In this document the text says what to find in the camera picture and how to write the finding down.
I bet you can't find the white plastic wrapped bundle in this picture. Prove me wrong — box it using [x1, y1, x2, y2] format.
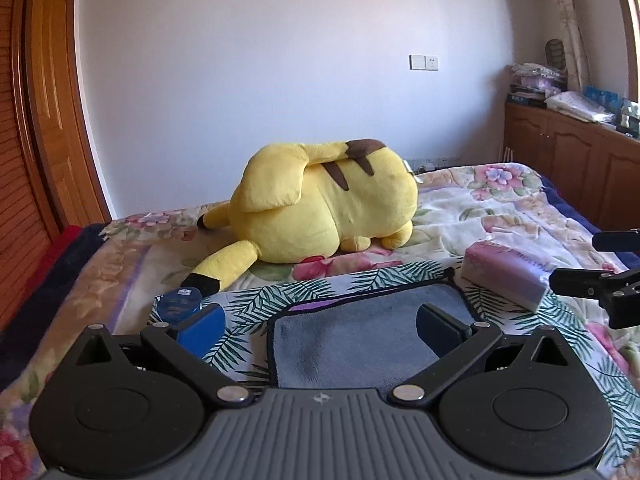
[544, 91, 615, 124]

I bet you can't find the stack of folded linens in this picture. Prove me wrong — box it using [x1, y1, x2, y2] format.
[506, 63, 567, 108]

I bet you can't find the white wall switch plate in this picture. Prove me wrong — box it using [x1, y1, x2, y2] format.
[409, 54, 439, 72]

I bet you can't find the yellow Pikachu plush toy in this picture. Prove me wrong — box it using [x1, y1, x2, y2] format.
[182, 139, 419, 297]

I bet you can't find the pink tissue pack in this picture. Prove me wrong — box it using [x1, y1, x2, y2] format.
[461, 240, 556, 312]

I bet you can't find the grey microfibre towel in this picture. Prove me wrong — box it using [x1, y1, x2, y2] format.
[267, 282, 477, 398]

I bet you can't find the wooden wardrobe door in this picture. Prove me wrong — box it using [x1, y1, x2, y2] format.
[1, 0, 111, 324]

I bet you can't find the floral bed blanket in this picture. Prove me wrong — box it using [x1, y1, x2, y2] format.
[1, 162, 639, 479]

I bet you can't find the blue round lid container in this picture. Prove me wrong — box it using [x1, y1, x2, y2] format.
[151, 287, 203, 325]

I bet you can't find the wooden side cabinet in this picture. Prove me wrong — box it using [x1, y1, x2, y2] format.
[503, 103, 639, 231]

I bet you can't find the blue box on cabinet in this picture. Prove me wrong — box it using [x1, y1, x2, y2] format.
[582, 84, 623, 114]

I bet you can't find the palm leaf print cloth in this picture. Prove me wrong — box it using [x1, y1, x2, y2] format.
[200, 264, 640, 470]

